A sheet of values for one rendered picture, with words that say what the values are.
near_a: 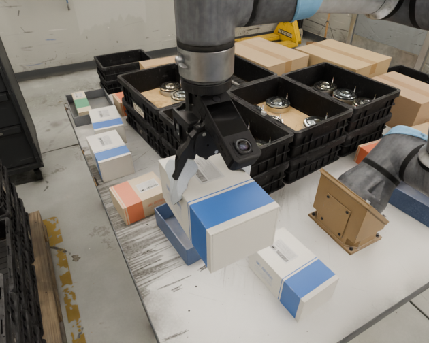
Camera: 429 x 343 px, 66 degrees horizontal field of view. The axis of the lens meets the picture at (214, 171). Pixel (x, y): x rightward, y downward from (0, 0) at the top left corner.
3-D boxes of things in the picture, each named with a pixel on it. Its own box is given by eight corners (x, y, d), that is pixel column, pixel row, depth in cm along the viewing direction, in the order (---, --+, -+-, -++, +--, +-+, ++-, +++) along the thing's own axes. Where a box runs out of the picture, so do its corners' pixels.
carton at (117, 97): (144, 100, 177) (141, 86, 173) (152, 109, 169) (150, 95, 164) (114, 107, 171) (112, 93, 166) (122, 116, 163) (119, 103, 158)
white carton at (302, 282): (331, 298, 86) (339, 278, 80) (297, 322, 81) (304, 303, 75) (279, 247, 99) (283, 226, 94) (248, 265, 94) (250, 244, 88)
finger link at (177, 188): (163, 188, 57) (188, 143, 55) (176, 209, 53) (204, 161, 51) (148, 184, 55) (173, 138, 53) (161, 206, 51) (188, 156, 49)
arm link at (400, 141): (374, 168, 103) (405, 134, 100) (410, 192, 92) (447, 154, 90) (357, 151, 95) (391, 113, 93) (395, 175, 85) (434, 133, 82)
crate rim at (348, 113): (353, 115, 121) (355, 109, 120) (295, 140, 108) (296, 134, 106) (278, 79, 147) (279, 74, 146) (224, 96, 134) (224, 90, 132)
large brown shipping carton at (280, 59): (303, 90, 187) (309, 54, 175) (263, 104, 173) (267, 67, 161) (256, 69, 213) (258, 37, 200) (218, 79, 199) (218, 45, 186)
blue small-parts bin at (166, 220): (230, 242, 100) (231, 226, 96) (187, 266, 94) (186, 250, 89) (195, 205, 113) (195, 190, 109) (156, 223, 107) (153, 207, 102)
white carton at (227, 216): (273, 244, 56) (280, 205, 50) (210, 273, 51) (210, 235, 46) (216, 178, 69) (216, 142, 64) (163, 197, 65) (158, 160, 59)
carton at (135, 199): (154, 187, 121) (152, 171, 116) (170, 206, 113) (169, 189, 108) (113, 204, 114) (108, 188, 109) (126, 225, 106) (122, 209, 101)
